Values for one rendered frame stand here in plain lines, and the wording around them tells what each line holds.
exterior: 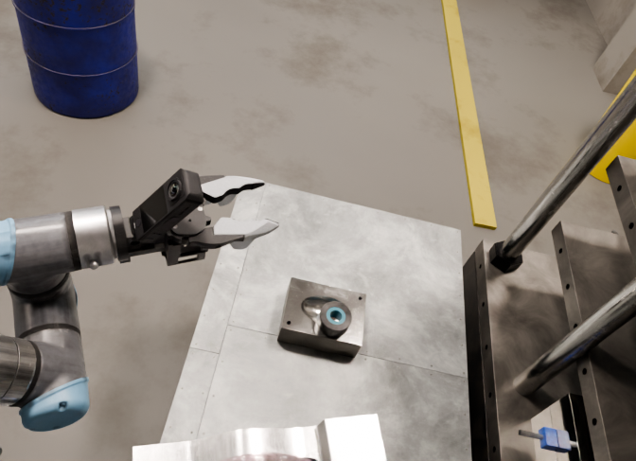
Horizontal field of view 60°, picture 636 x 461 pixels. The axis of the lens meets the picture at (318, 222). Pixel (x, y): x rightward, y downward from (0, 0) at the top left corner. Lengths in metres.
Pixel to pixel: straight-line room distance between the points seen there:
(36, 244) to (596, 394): 1.12
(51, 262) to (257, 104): 2.59
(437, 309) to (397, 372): 0.24
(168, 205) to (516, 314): 1.23
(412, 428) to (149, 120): 2.18
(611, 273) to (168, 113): 2.29
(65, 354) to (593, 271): 1.25
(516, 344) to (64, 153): 2.18
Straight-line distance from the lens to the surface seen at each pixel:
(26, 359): 0.71
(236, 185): 0.77
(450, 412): 1.45
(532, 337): 1.69
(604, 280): 1.57
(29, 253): 0.71
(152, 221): 0.70
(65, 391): 0.72
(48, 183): 2.78
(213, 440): 1.21
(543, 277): 1.84
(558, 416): 1.46
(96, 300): 2.38
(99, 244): 0.71
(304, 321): 1.35
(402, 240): 1.67
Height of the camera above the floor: 2.03
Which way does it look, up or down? 49 degrees down
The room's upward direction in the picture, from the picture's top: 19 degrees clockwise
